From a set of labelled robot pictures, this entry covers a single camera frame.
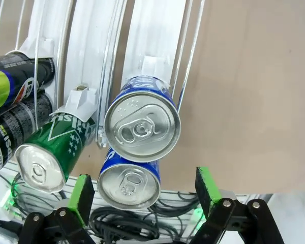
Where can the black lime Pepsi can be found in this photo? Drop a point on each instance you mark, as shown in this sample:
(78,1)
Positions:
(20,122)
(15,73)

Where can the green Chilsung cider can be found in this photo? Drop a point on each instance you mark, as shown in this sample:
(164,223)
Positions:
(56,147)

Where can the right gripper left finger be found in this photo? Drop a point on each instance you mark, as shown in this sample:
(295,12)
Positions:
(84,195)

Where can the white slotted base panel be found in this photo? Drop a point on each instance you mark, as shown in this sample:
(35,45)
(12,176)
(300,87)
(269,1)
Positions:
(179,195)

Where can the blue Pocari Sweat can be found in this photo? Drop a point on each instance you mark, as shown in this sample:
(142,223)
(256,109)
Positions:
(128,185)
(142,127)

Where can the white can dispenser rack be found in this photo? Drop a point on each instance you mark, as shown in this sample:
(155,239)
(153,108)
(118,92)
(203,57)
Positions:
(91,50)

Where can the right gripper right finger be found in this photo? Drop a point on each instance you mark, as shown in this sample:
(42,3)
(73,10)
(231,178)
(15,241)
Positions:
(208,190)

